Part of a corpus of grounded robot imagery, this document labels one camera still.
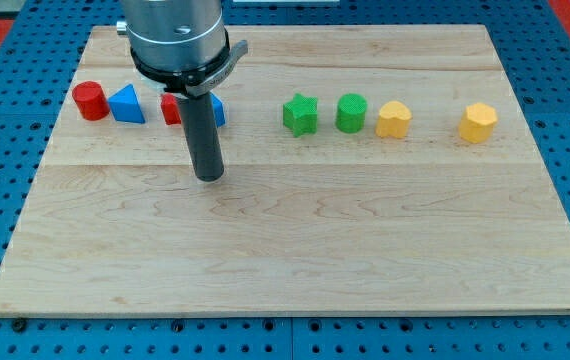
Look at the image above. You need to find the black clamp with lever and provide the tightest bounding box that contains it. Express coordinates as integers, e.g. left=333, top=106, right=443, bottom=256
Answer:
left=130, top=40, right=249, bottom=98

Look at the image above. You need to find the red block behind rod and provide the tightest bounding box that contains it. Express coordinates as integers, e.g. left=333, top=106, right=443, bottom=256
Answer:
left=160, top=93, right=181, bottom=126

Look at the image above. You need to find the wooden board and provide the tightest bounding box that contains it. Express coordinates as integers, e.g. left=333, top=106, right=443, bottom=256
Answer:
left=0, top=25, right=570, bottom=319

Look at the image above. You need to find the blue triangle block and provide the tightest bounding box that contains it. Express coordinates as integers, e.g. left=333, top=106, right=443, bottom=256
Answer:
left=107, top=84, right=145, bottom=124

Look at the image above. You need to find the red cylinder block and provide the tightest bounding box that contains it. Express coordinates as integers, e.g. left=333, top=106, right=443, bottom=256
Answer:
left=72, top=81, right=110, bottom=121

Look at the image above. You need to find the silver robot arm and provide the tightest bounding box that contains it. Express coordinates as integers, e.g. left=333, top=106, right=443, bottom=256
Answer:
left=121, top=0, right=227, bottom=72

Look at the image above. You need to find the green cylinder block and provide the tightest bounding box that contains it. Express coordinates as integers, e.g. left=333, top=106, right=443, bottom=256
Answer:
left=335, top=93, right=367, bottom=134

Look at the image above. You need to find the yellow hexagon block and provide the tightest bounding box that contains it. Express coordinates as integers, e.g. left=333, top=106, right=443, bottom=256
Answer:
left=458, top=103, right=498, bottom=144

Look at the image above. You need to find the green star block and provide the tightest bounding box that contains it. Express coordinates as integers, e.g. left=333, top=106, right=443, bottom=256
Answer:
left=282, top=93, right=318, bottom=138

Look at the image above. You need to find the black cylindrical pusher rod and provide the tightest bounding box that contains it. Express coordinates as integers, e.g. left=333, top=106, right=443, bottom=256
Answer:
left=177, top=93, right=224, bottom=182

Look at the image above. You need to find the blue block behind rod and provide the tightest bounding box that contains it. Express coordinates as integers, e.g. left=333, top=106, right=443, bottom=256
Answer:
left=210, top=93, right=226, bottom=128

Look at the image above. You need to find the yellow heart block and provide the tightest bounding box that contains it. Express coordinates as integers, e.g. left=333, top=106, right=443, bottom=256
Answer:
left=375, top=100, right=413, bottom=139

